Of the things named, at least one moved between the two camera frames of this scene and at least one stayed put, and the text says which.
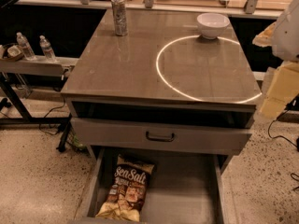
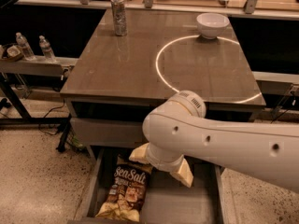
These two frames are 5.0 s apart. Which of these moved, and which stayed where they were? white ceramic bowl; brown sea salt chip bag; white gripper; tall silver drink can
Moved: white gripper
Stayed: tall silver drink can; brown sea salt chip bag; white ceramic bowl
